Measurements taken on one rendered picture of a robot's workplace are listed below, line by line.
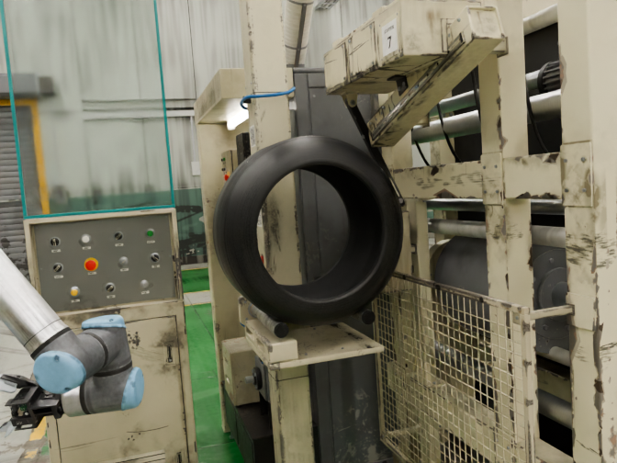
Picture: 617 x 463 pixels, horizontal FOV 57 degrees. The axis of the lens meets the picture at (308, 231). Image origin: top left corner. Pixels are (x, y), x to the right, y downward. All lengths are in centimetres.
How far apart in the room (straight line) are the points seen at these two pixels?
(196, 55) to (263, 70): 920
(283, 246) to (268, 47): 70
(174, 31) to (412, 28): 987
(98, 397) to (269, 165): 75
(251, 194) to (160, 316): 90
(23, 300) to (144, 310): 112
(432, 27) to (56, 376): 122
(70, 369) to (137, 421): 126
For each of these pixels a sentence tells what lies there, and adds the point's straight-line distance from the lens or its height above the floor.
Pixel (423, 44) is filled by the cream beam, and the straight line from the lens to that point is 160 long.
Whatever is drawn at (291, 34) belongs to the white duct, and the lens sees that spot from 265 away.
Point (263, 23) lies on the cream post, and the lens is 212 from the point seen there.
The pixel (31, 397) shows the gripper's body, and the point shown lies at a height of 89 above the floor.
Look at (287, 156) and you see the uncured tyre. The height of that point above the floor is 141.
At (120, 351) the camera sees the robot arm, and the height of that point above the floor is 98.
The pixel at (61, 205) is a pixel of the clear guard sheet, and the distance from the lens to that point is 235.
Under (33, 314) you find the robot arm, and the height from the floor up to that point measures 111.
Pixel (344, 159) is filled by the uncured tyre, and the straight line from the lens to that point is 170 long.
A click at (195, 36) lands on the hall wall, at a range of 1135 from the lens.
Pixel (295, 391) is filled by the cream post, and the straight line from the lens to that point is 218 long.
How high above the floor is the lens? 132
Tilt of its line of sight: 5 degrees down
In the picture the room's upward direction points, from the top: 4 degrees counter-clockwise
